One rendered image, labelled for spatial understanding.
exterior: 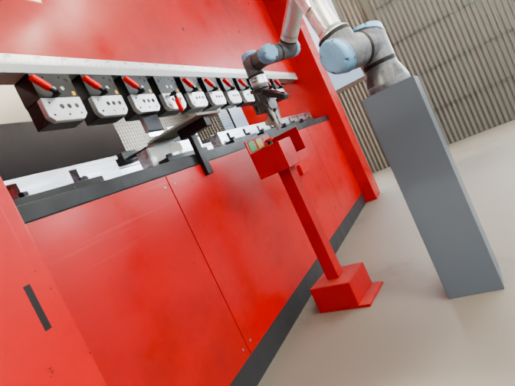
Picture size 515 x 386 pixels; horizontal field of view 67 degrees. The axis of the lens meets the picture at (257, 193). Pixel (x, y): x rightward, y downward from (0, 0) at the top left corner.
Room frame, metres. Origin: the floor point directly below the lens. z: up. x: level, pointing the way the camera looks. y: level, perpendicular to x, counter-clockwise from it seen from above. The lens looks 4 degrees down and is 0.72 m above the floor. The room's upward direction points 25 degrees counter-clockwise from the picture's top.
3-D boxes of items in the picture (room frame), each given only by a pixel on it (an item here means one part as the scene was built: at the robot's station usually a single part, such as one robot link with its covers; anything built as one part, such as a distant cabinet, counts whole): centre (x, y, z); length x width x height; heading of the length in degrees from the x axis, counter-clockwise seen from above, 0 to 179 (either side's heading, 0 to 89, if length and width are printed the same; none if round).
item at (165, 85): (1.85, 0.20, 1.20); 0.15 x 0.09 x 0.17; 152
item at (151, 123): (1.69, 0.29, 1.07); 0.10 x 0.02 x 0.10; 152
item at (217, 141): (2.80, -0.31, 0.92); 1.68 x 0.06 x 0.10; 152
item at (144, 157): (1.74, 0.26, 0.92); 0.39 x 0.06 x 0.10; 152
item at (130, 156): (1.78, 0.43, 1.01); 0.26 x 0.12 x 0.05; 62
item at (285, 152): (1.73, -0.16, 0.75); 0.20 x 0.16 x 0.18; 143
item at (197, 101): (2.02, 0.11, 1.20); 0.15 x 0.09 x 0.17; 152
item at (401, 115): (1.38, -0.58, 0.39); 0.18 x 0.18 x 0.78; 60
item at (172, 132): (1.62, 0.16, 1.00); 0.26 x 0.18 x 0.01; 62
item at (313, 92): (3.78, -0.64, 1.15); 0.85 x 0.25 x 2.30; 62
